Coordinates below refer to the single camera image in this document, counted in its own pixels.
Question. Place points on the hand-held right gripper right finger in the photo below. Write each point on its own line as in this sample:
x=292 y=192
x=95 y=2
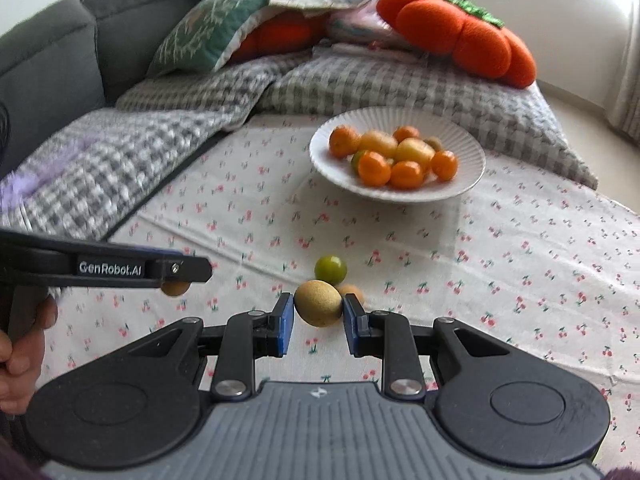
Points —
x=351 y=327

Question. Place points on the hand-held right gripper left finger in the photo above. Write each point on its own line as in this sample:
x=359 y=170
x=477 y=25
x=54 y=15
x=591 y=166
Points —
x=286 y=325

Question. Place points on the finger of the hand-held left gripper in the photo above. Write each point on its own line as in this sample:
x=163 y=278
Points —
x=192 y=270
x=150 y=252

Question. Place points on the yellow-orange tangerine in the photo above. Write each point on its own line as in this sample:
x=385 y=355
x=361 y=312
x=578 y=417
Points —
x=175 y=289

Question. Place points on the orange tangerine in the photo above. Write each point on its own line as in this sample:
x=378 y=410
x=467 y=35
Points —
x=351 y=291

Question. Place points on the tan rough-skinned tangerine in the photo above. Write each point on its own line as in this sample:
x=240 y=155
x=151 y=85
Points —
x=317 y=302

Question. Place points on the green tangerine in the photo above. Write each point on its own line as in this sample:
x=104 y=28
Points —
x=331 y=269

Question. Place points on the pile of tangerines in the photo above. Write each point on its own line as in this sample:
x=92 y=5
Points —
x=405 y=175

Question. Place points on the white ribbed plate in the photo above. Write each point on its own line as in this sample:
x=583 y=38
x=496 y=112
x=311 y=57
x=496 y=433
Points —
x=440 y=190

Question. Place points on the person's left hand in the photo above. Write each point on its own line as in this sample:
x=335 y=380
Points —
x=25 y=360

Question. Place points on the cherry print cloth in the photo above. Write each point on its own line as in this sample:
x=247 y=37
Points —
x=500 y=270

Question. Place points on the grey sofa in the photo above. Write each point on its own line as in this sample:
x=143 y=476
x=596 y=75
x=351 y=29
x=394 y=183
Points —
x=45 y=60

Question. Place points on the green patterned pillow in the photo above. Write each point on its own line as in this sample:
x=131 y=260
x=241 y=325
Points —
x=200 y=35

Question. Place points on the grey checked blanket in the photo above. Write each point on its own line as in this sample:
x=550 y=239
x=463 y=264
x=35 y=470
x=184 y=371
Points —
x=350 y=85

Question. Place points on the orange plush cushion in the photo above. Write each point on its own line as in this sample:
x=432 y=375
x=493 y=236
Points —
x=280 y=35

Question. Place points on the clear plastic bag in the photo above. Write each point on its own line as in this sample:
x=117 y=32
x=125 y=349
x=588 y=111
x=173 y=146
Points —
x=360 y=27

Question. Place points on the large orange persimmon cushion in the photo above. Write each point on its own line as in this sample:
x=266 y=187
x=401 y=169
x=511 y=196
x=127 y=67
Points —
x=440 y=25

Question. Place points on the grey curtain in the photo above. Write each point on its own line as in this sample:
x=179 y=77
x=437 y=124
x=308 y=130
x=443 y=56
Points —
x=627 y=100

